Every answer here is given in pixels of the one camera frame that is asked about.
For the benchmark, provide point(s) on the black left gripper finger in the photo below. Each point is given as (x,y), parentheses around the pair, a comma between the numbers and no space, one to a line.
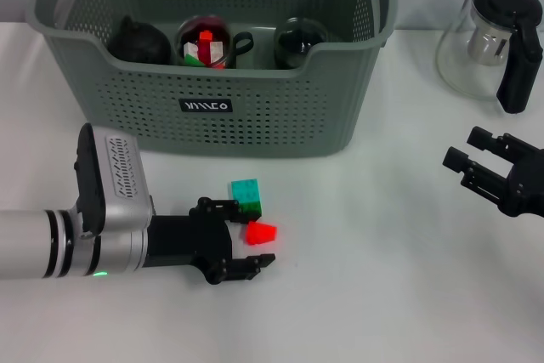
(225,209)
(246,267)

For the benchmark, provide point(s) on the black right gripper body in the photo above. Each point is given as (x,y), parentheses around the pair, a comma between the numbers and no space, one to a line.
(527,188)

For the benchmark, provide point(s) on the bright green arched toy brick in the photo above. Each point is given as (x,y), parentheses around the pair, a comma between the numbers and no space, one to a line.
(193,60)

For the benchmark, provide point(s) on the glass teacup with black sleeve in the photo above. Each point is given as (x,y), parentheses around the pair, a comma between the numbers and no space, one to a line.
(297,46)
(235,46)

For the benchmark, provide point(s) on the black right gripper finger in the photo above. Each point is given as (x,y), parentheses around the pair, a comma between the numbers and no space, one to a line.
(495,142)
(472,171)

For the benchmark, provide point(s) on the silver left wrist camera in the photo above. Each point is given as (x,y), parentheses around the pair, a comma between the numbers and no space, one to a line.
(115,184)

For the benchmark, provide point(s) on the small red toy brick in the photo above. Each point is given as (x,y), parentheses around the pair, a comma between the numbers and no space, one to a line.
(206,35)

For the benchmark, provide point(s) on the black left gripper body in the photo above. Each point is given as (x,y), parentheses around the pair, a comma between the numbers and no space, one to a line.
(191,239)

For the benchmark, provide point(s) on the dark green toy brick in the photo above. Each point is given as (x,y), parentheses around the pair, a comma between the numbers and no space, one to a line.
(251,209)

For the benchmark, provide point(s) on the red sloped toy brick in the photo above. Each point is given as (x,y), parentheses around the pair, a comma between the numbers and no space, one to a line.
(261,233)

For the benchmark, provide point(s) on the translucent white toy brick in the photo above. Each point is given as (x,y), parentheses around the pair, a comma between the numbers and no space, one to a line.
(217,51)

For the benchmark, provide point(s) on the teal toy brick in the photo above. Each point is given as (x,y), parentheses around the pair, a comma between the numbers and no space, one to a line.
(246,189)

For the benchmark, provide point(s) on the grey perforated plastic storage bin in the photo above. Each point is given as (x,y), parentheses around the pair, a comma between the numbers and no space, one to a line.
(276,125)

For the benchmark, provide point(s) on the dark red bent toy brick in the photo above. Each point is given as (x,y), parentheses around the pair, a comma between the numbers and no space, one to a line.
(205,53)

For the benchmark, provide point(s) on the dark round clay teapot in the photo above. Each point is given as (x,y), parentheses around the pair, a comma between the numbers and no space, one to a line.
(138,46)

